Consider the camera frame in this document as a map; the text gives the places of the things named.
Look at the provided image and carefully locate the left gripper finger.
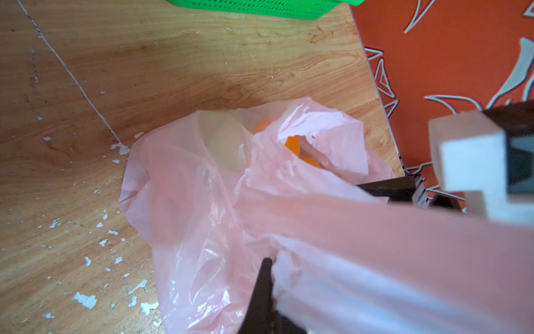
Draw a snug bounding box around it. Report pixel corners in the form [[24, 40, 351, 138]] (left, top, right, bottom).
[[238, 257, 306, 334]]

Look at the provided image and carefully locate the pink plastic bag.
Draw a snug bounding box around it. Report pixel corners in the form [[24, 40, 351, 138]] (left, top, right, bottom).
[[120, 98, 533, 333]]

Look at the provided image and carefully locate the small orange fruit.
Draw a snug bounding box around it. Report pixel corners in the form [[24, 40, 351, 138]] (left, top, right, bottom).
[[285, 136, 300, 157]]

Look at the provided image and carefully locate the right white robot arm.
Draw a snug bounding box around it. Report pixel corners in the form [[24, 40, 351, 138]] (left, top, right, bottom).
[[361, 100, 533, 227]]

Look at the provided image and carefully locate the green plastic basket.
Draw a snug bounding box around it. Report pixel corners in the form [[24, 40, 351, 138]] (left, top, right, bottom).
[[169, 0, 365, 21]]

